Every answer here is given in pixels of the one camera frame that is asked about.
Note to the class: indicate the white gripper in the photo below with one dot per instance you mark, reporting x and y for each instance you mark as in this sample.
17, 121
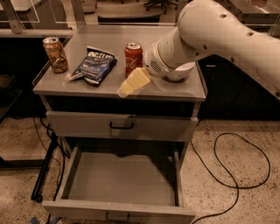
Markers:
154, 63

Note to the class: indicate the white bowl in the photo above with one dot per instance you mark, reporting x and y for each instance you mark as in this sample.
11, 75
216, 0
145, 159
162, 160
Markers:
181, 72

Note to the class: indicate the open middle drawer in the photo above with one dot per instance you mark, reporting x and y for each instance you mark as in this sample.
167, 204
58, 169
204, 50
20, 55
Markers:
142, 188

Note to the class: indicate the black table leg frame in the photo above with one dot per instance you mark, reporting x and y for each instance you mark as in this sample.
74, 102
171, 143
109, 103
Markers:
41, 164

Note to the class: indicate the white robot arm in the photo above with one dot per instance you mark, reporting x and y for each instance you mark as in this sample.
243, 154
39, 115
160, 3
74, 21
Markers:
205, 28

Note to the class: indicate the blue chip bag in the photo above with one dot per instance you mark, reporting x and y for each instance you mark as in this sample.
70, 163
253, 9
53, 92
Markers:
95, 67

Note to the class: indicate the black office chair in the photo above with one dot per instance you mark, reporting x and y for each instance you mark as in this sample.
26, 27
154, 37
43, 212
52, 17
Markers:
163, 4

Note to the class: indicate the gold brown soda can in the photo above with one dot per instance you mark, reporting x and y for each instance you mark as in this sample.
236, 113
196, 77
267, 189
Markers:
56, 54

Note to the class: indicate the grey drawer cabinet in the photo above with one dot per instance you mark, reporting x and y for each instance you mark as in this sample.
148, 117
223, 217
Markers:
127, 141

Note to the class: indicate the closed top drawer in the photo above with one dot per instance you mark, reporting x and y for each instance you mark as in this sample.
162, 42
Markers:
118, 126

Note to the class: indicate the red coke can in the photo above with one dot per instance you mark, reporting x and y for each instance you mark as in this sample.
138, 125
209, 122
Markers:
134, 57

